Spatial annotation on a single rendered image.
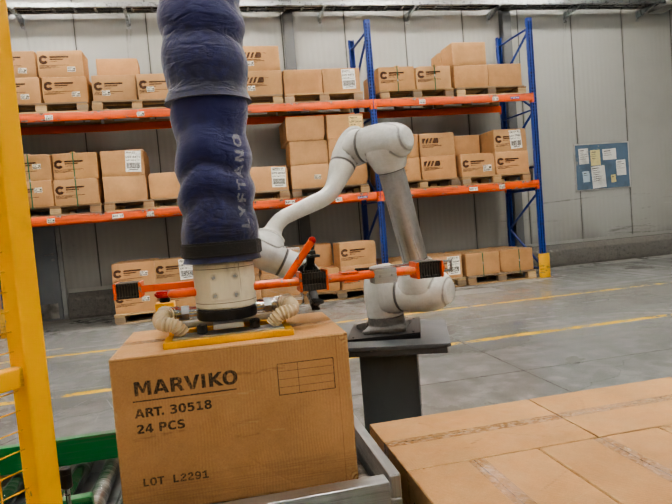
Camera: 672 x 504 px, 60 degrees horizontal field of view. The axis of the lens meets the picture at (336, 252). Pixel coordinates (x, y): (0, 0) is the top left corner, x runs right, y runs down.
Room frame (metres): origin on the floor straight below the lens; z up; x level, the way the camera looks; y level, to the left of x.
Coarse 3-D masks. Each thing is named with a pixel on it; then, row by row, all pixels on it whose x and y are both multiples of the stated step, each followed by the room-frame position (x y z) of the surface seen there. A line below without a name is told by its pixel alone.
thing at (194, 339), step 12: (204, 324) 1.55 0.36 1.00; (252, 324) 1.57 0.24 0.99; (288, 324) 1.62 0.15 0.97; (168, 336) 1.58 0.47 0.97; (192, 336) 1.52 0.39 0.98; (204, 336) 1.52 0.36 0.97; (216, 336) 1.52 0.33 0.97; (228, 336) 1.52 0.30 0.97; (240, 336) 1.52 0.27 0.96; (252, 336) 1.53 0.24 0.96; (264, 336) 1.53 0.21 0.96; (276, 336) 1.54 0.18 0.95; (168, 348) 1.49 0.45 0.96
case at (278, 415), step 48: (144, 336) 1.72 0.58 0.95; (288, 336) 1.54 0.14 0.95; (336, 336) 1.53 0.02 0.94; (144, 384) 1.43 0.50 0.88; (192, 384) 1.46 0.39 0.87; (240, 384) 1.48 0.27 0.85; (288, 384) 1.50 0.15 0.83; (336, 384) 1.52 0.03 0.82; (144, 432) 1.43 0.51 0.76; (192, 432) 1.45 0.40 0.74; (240, 432) 1.47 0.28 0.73; (288, 432) 1.50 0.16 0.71; (336, 432) 1.52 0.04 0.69; (144, 480) 1.43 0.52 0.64; (192, 480) 1.45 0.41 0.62; (240, 480) 1.47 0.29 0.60; (288, 480) 1.49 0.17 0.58; (336, 480) 1.52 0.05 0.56
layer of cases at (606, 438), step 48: (624, 384) 2.16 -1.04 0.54; (384, 432) 1.88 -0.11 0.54; (432, 432) 1.84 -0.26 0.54; (480, 432) 1.81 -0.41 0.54; (528, 432) 1.78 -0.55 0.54; (576, 432) 1.75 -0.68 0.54; (624, 432) 1.72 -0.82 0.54; (432, 480) 1.51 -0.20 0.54; (480, 480) 1.48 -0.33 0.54; (528, 480) 1.46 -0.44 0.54; (576, 480) 1.44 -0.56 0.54; (624, 480) 1.42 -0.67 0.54
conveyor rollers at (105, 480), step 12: (84, 468) 1.78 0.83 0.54; (108, 468) 1.75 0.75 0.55; (360, 468) 1.60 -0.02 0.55; (12, 480) 1.72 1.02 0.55; (72, 480) 1.69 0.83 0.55; (84, 480) 1.73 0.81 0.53; (108, 480) 1.68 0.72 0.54; (12, 492) 1.66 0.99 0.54; (72, 492) 1.62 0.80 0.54; (96, 492) 1.59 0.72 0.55; (108, 492) 1.63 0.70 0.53
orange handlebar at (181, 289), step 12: (336, 276) 1.69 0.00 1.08; (348, 276) 1.70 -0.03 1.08; (360, 276) 1.70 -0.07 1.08; (372, 276) 1.71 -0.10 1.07; (144, 288) 1.86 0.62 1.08; (156, 288) 1.86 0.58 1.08; (168, 288) 1.87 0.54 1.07; (180, 288) 1.66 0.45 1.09; (192, 288) 1.66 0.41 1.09; (264, 288) 1.65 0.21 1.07
